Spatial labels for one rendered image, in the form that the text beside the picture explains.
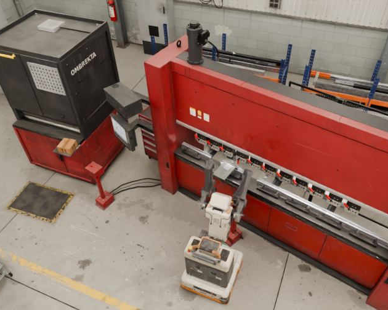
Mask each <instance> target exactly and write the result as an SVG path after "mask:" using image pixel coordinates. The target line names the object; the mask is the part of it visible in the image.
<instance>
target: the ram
mask: <svg viewBox="0 0 388 310"><path fill-rule="evenodd" d="M172 78H173V86H174V101H175V109H176V120H178V121H180V122H183V123H185V124H187V125H190V126H192V127H194V128H196V129H198V130H200V131H203V132H205V133H208V134H210V135H212V136H214V137H216V138H218V139H221V140H223V141H226V142H227V143H230V144H232V145H234V146H236V147H239V148H241V149H243V150H245V151H247V152H250V153H252V154H254V155H257V156H259V157H261V158H263V159H265V160H268V161H270V162H272V163H274V164H276V165H279V166H281V167H283V168H286V169H288V170H290V171H292V172H294V173H297V174H299V175H301V176H303V177H306V178H308V179H310V180H312V181H315V182H317V183H319V184H321V185H323V186H326V187H328V188H330V189H333V190H335V191H337V192H339V193H341V194H344V195H346V196H348V197H351V198H353V199H355V200H357V201H359V202H362V203H364V204H366V205H369V206H370V207H372V208H375V209H377V210H380V211H382V212H384V213H386V214H388V152H385V151H383V150H380V149H377V148H375V147H372V146H370V145H366V144H364V143H361V142H359V141H356V140H353V139H351V138H348V137H345V136H343V135H340V134H338V133H335V132H332V131H330V130H327V129H324V128H322V127H319V126H317V125H313V124H311V123H309V122H306V121H303V120H300V119H298V118H295V117H292V116H290V115H287V114H285V113H281V112H279V111H276V110H274V109H272V108H268V107H266V106H263V105H260V104H258V103H255V102H253V101H250V100H247V99H245V98H242V97H239V96H237V95H234V94H232V93H229V92H226V91H224V90H220V89H218V88H215V87H213V86H210V85H207V84H205V83H202V82H200V81H197V80H194V79H192V78H189V77H186V76H183V75H181V74H178V73H175V72H172ZM190 107H191V108H194V109H195V115H196V116H193V115H191V114H190ZM198 111H201V119H200V118H198V116H200V115H198ZM204 113H206V114H208V115H209V122H208V121H205V120H204ZM176 123H178V124H180V125H182V126H184V127H186V128H188V129H191V130H193V131H195V132H198V133H200V134H202V135H204V136H206V137H208V138H211V139H213V140H215V141H218V142H219V143H222V144H224V145H226V146H228V147H231V148H233V149H235V150H237V151H239V152H241V153H244V154H246V155H248V156H251V157H253V158H255V159H257V160H259V161H261V162H264V163H266V164H268V165H271V166H272V167H275V168H277V169H279V170H282V171H284V172H286V173H288V174H290V175H292V176H294V177H297V178H299V179H301V180H304V181H306V182H308V183H310V184H312V185H314V186H317V187H319V188H321V189H324V190H325V191H328V192H330V193H332V194H335V195H337V196H339V197H341V198H343V199H345V200H347V201H350V202H352V203H354V204H357V205H359V206H361V207H363V208H365V209H368V210H370V211H372V212H374V213H377V214H378V215H381V216H383V217H385V218H388V217H387V216H385V215H383V214H381V213H379V212H376V211H374V210H372V209H369V208H368V207H365V206H363V205H361V204H359V203H356V202H354V201H352V200H350V199H348V198H346V197H343V196H341V195H339V194H336V193H334V192H332V191H330V190H328V189H325V188H323V187H321V186H318V185H316V184H315V183H312V182H310V181H307V180H305V179H303V178H301V177H299V176H297V175H294V174H292V173H290V172H287V171H285V170H283V169H281V168H279V167H276V166H274V165H272V164H269V163H268V162H266V161H263V160H261V159H259V158H256V157H254V156H252V155H250V154H248V153H245V152H243V151H241V150H239V149H236V148H234V147H232V146H230V145H228V144H225V143H223V142H221V141H219V140H216V139H215V138H212V137H210V136H208V135H205V134H203V133H201V132H199V131H197V130H194V129H192V128H190V127H187V126H186V125H183V124H181V123H179V122H176Z"/></svg>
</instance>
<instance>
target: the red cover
mask: <svg viewBox="0 0 388 310"><path fill-rule="evenodd" d="M171 71H173V72H175V73H178V74H181V75H183V76H186V77H188V78H192V79H194V80H197V81H200V82H202V83H205V84H207V85H210V86H213V87H215V88H218V89H220V90H224V91H226V92H229V93H232V94H234V95H237V96H239V97H242V98H245V99H247V100H250V101H253V102H255V103H258V104H260V105H263V106H266V107H268V108H271V109H274V110H276V111H279V112H281V113H285V114H287V115H290V116H292V117H295V118H298V119H300V120H303V121H306V122H309V123H311V124H313V125H317V126H319V127H322V128H324V129H327V130H330V131H332V132H335V133H338V134H340V135H343V136H345V137H348V138H351V139H353V140H356V141H359V142H361V143H364V144H366V145H370V146H372V147H375V148H377V149H380V150H383V151H385V152H388V132H385V131H383V130H380V129H377V128H374V127H371V126H369V125H366V124H362V123H360V122H357V121H354V120H351V119H349V118H346V117H343V116H340V115H338V114H334V113H331V112H329V111H326V110H323V109H321V108H317V107H315V106H312V105H309V104H306V103H303V102H301V101H298V100H295V99H292V98H289V97H286V96H284V95H281V94H279V93H275V92H272V91H270V90H267V89H263V88H261V87H258V86H256V85H252V84H250V83H247V82H244V81H241V80H239V79H235V78H233V77H230V76H227V75H224V74H221V73H218V72H216V71H213V70H210V69H207V68H204V67H202V66H199V65H190V64H188V63H187V61H185V60H181V59H179V58H176V57H175V58H173V59H172V60H171Z"/></svg>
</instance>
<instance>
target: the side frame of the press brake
mask: <svg viewBox="0 0 388 310"><path fill-rule="evenodd" d="M178 40H181V47H177V45H176V44H177V41H178ZM178 40H176V41H175V42H173V43H172V44H170V45H169V46H167V47H165V48H164V49H163V50H161V51H159V52H158V53H157V54H155V55H154V56H152V57H150V58H149V59H148V60H145V61H144V62H143V63H144V68H145V76H146V81H147V89H148V97H149V102H150V111H151V116H152V124H153V132H154V137H155V146H156V154H157V159H158V167H159V172H160V180H161V188H162V189H164V190H166V191H167V192H169V193H171V194H173V195H174V194H175V193H176V192H177V191H178V188H179V187H180V185H179V182H178V180H177V174H176V161H175V155H174V151H175V150H176V149H178V148H179V147H180V146H181V144H182V143H183V142H186V143H188V144H189V145H192V146H194V147H196V148H198V149H200V150H202V151H204V145H203V144H201V143H198V141H197V140H195V134H196V133H197V132H195V131H193V130H191V129H188V128H186V127H184V126H182V125H180V124H178V123H176V109H175V101H174V86H173V78H172V71H171V60H172V59H173V58H175V57H176V56H178V55H179V54H181V53H182V52H183V51H186V52H188V36H187V34H185V35H184V36H182V37H181V38H179V39H178Z"/></svg>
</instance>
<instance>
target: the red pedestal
mask: <svg viewBox="0 0 388 310"><path fill-rule="evenodd" d="M85 170H86V173H87V174H88V175H90V176H91V177H93V178H95V181H96V183H97V187H98V189H99V193H100V195H99V196H98V197H97V198H96V199H95V201H96V204H95V205H96V206H97V207H99V208H100V209H102V210H105V209H106V208H107V207H108V206H109V205H110V204H111V203H112V202H114V201H115V200H114V197H113V195H112V194H110V193H109V192H108V191H103V188H102V184H101V182H100V178H99V176H101V175H102V174H103V173H104V171H103V167H102V166H100V165H98V164H96V163H95V162H91V163H90V164H89V165H88V166H87V167H85Z"/></svg>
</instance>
